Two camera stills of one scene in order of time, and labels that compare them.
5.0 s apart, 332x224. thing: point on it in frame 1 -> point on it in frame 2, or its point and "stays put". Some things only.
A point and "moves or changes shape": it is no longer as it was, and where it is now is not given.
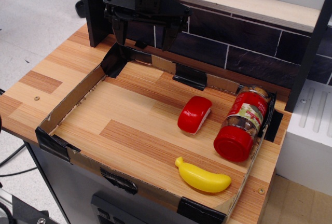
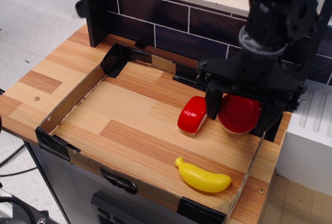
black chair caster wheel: (80, 6) stays put
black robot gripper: (149, 0) -> (254, 74)
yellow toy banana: (210, 183) stays put
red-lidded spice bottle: (234, 140) moves or changes shape
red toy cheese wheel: (194, 112) stays put
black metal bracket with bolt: (24, 213) stays put
